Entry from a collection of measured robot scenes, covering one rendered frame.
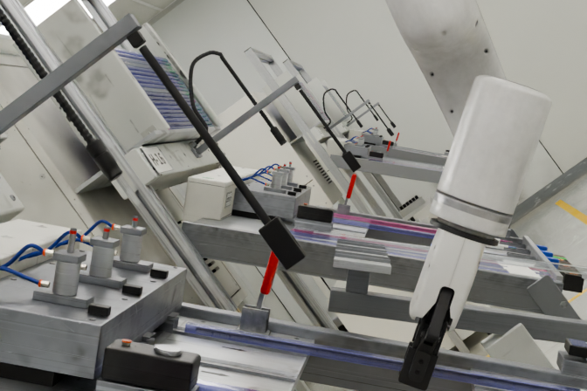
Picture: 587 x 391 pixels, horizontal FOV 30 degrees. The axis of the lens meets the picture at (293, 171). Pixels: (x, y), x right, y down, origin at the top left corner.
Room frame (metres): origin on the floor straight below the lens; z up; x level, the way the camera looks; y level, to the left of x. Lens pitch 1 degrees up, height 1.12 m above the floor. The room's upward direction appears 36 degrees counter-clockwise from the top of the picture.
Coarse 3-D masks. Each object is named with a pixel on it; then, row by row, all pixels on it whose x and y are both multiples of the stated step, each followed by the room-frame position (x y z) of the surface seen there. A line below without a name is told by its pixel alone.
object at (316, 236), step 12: (324, 240) 1.60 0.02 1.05; (336, 240) 1.60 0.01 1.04; (348, 240) 1.60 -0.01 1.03; (360, 240) 1.60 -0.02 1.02; (372, 240) 1.60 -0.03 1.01; (384, 240) 1.61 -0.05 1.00; (420, 252) 1.59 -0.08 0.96; (516, 264) 1.59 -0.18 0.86; (528, 264) 1.59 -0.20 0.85; (540, 264) 1.59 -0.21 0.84; (552, 264) 1.59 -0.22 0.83; (564, 264) 1.59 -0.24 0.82
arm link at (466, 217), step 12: (432, 204) 1.15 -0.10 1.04; (444, 204) 1.13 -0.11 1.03; (456, 204) 1.12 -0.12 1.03; (468, 204) 1.12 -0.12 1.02; (444, 216) 1.13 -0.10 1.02; (456, 216) 1.12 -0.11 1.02; (468, 216) 1.12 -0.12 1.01; (480, 216) 1.12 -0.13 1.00; (492, 216) 1.12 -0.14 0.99; (504, 216) 1.13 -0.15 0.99; (456, 228) 1.13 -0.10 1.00; (468, 228) 1.12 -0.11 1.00; (480, 228) 1.12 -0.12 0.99; (492, 228) 1.12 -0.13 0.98; (504, 228) 1.14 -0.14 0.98
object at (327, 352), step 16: (208, 336) 1.19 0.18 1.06; (224, 336) 1.19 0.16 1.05; (240, 336) 1.19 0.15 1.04; (256, 336) 1.18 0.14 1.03; (272, 336) 1.19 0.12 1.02; (304, 352) 1.18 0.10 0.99; (320, 352) 1.18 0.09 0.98; (336, 352) 1.18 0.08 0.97; (352, 352) 1.18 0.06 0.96; (400, 368) 1.17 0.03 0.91; (448, 368) 1.17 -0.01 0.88; (480, 384) 1.16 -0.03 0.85; (496, 384) 1.16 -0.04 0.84; (512, 384) 1.16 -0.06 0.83; (528, 384) 1.16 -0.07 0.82; (544, 384) 1.16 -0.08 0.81
